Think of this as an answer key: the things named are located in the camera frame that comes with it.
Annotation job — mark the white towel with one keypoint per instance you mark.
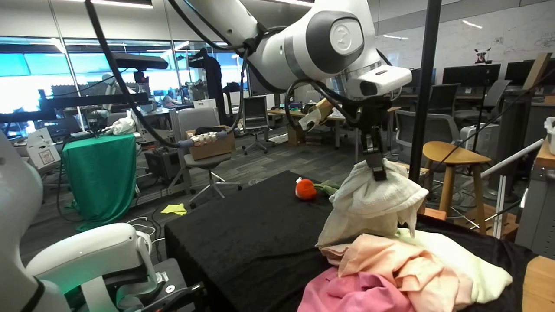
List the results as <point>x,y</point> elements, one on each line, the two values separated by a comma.
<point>364,205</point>

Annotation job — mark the wooden stool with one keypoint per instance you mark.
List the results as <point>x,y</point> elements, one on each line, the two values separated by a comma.
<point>451,156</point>

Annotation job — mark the black vertical pole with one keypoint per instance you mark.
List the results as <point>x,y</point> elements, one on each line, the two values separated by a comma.
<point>425,80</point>

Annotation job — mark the peach t-shirt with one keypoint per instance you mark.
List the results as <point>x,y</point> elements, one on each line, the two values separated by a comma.
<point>419,276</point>

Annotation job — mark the black tablecloth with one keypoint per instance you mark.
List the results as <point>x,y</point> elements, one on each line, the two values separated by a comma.
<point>255,250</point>

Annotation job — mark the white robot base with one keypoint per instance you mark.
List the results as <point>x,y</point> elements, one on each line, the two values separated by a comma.
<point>106,269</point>

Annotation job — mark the red plush radish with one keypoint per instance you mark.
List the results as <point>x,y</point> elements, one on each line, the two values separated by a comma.
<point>307,189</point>

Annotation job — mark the light green t-shirt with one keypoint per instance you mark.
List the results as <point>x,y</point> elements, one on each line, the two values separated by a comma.
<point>478,279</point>

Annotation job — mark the yellow cloth on floor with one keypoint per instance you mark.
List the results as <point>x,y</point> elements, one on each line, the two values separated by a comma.
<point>177,210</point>

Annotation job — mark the green cloth on stand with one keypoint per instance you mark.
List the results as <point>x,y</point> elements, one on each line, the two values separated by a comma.
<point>100,174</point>

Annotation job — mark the pink t-shirt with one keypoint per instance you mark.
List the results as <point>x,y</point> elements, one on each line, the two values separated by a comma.
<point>352,293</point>

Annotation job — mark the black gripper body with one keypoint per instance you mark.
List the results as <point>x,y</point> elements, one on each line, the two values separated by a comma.
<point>373,115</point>

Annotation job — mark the cardboard box on chair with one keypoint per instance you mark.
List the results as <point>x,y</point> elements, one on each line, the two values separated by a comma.
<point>210,144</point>

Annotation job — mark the black computer monitor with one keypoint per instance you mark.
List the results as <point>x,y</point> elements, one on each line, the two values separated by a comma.
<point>482,75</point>

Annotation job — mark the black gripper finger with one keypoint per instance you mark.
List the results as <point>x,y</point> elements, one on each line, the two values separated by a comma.
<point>376,168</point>

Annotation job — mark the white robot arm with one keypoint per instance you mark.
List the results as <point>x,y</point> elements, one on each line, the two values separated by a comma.
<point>331,47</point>

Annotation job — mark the grey office chair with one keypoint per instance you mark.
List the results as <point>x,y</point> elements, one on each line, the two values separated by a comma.
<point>197,122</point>

